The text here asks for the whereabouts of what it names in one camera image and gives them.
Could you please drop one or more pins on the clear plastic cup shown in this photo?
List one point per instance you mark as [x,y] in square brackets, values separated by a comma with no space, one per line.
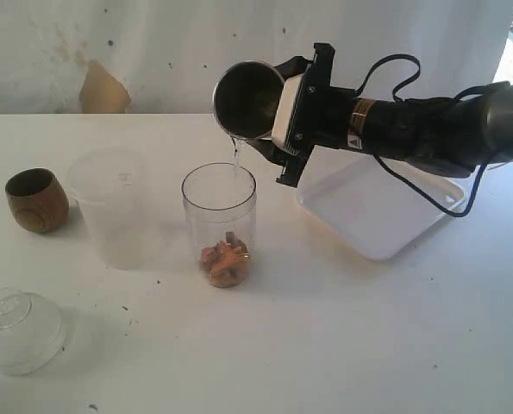
[217,198]

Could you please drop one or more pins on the white square plastic tray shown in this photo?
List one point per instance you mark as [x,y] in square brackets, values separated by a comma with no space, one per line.
[374,213]

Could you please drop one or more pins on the translucent white plastic cup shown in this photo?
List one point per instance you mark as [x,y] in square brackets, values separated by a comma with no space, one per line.
[111,188]

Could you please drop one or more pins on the brown wooden cup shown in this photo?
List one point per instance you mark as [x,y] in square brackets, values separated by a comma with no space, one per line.
[36,200]

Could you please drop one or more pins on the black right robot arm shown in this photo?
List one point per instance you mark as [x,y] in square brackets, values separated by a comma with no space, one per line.
[445,136]

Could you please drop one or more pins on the stainless steel cup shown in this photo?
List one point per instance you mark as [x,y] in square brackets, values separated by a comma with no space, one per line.
[245,99]

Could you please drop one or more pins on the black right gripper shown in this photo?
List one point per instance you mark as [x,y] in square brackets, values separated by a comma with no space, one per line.
[315,97]

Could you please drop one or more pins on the brown wooden cubes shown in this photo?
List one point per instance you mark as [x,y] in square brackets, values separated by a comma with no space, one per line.
[221,266]

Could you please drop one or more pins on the clear dome lid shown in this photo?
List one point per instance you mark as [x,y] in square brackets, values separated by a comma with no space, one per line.
[32,331]

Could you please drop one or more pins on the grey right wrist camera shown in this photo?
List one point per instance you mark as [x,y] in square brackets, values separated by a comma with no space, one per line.
[284,114]

